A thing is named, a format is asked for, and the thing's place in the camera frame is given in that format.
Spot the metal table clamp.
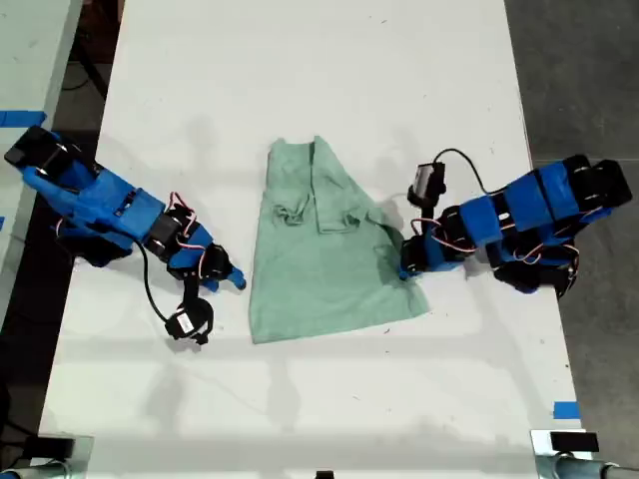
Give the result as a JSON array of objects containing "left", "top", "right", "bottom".
[
  {"left": 529, "top": 428, "right": 601, "bottom": 458},
  {"left": 68, "top": 434, "right": 96, "bottom": 479}
]

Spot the grey metal pipe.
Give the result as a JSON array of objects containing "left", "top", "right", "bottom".
[
  {"left": 535, "top": 452, "right": 639, "bottom": 479},
  {"left": 0, "top": 459, "right": 70, "bottom": 479}
]

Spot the white side table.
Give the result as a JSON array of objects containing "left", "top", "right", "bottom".
[{"left": 0, "top": 0, "right": 85, "bottom": 313}]

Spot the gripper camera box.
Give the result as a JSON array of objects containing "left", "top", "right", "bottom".
[
  {"left": 407, "top": 161, "right": 447, "bottom": 208},
  {"left": 163, "top": 297, "right": 217, "bottom": 346}
]

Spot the camera black cable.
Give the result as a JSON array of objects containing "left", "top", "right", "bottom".
[
  {"left": 138, "top": 242, "right": 175, "bottom": 324},
  {"left": 432, "top": 148, "right": 494, "bottom": 197}
]

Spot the pale green T-shirt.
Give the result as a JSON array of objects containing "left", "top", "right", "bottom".
[{"left": 248, "top": 134, "right": 432, "bottom": 346}]

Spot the long blue tape strip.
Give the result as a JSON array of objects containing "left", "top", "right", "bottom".
[{"left": 0, "top": 109, "right": 48, "bottom": 129}]

